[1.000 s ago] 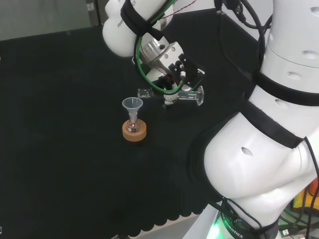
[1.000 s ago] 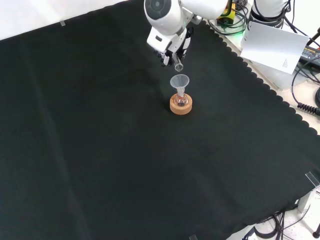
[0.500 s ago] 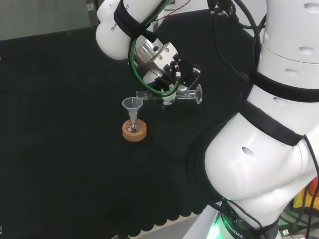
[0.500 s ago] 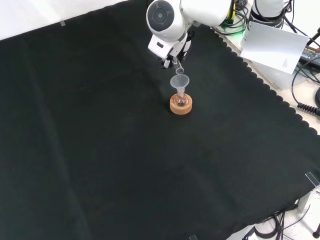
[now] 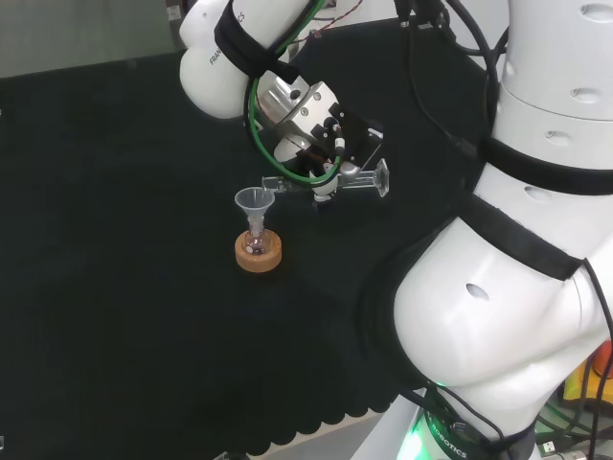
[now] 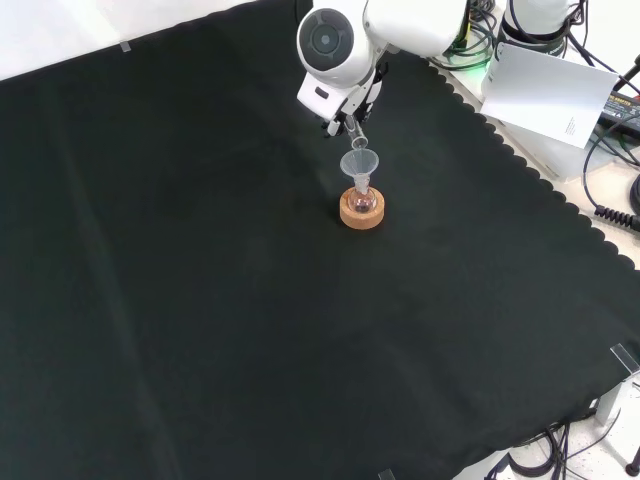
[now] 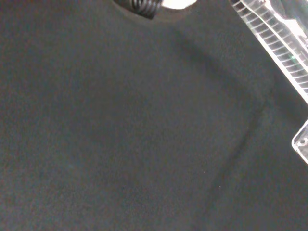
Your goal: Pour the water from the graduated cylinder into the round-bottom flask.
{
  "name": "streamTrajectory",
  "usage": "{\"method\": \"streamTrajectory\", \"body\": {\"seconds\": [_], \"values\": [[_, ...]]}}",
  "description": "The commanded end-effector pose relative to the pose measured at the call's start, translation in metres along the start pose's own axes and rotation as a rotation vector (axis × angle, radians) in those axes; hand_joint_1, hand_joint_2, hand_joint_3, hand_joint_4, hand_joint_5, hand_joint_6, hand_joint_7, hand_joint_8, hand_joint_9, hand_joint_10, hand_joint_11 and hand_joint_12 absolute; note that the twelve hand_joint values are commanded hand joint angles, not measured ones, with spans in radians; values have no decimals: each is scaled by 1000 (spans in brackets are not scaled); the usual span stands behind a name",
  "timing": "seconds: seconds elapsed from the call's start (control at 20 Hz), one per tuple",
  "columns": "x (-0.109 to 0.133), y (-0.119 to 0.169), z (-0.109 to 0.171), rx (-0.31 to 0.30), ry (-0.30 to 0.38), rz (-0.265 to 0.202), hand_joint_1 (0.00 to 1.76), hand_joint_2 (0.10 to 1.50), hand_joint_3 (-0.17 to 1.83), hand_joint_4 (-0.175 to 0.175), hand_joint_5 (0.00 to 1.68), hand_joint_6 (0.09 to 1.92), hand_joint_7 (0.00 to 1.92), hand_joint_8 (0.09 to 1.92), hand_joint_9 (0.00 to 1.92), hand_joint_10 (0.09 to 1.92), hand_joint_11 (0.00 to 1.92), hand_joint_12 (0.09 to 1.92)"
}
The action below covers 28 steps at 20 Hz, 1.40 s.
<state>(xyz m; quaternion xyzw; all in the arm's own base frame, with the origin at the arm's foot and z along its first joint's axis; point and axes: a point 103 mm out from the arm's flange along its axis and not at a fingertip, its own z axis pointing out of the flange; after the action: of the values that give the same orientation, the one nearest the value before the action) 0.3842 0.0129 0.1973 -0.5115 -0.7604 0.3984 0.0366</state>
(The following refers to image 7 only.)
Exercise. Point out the black bench cloth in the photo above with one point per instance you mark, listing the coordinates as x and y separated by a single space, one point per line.
125 125

